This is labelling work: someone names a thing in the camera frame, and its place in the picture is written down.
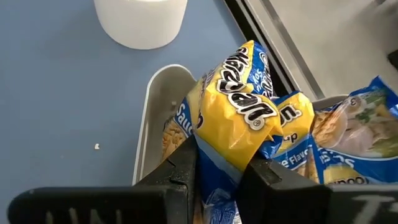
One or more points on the white round plant pot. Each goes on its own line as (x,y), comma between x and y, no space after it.
(140,21)

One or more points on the blue Soy Sauce ramen pack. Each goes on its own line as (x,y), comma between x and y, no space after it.
(357,130)
(295,124)
(174,137)
(230,124)

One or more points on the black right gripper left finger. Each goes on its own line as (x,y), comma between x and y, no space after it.
(168,199)

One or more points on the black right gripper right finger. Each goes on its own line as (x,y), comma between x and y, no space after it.
(280,199)

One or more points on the small white crumb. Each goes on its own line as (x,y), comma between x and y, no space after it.
(97,146)

